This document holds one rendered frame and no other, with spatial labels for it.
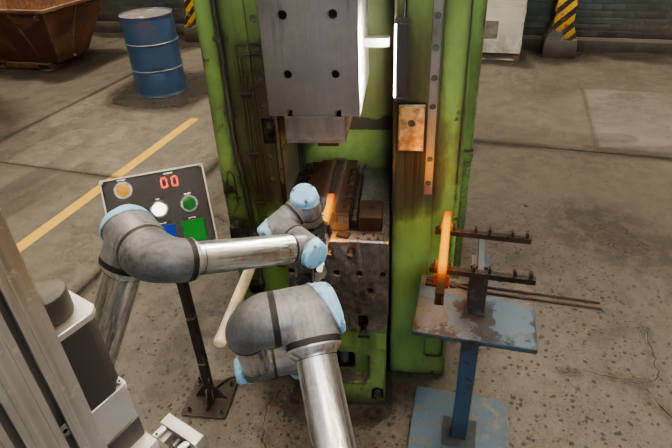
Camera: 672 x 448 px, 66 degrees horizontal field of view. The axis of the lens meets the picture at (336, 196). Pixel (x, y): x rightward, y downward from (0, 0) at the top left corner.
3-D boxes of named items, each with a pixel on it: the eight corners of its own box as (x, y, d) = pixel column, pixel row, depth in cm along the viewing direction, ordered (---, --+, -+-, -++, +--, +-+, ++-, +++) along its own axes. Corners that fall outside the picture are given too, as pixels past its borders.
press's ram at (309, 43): (386, 117, 165) (388, -17, 144) (269, 116, 170) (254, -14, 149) (391, 74, 201) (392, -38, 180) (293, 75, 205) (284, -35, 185)
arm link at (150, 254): (139, 253, 98) (335, 235, 130) (121, 228, 106) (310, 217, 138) (132, 305, 102) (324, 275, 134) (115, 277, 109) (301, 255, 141)
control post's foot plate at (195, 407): (227, 421, 228) (223, 408, 224) (179, 417, 231) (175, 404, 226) (240, 381, 247) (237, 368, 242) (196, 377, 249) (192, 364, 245)
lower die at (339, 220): (349, 231, 190) (348, 211, 186) (295, 229, 192) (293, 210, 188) (358, 175, 226) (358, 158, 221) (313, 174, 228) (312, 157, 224)
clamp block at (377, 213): (382, 232, 188) (382, 217, 185) (358, 231, 190) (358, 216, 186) (383, 214, 199) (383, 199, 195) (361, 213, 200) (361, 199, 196)
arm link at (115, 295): (61, 441, 117) (126, 223, 106) (46, 397, 127) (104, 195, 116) (114, 430, 125) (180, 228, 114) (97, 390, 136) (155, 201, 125)
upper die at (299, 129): (345, 143, 172) (344, 116, 167) (286, 142, 174) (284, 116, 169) (356, 98, 207) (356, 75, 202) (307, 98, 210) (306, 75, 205)
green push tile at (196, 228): (208, 238, 179) (203, 217, 178) (185, 243, 177) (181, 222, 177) (208, 238, 180) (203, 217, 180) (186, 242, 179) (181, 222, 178)
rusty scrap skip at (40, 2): (63, 79, 664) (41, 10, 620) (-47, 71, 717) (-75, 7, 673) (122, 53, 761) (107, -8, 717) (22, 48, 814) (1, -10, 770)
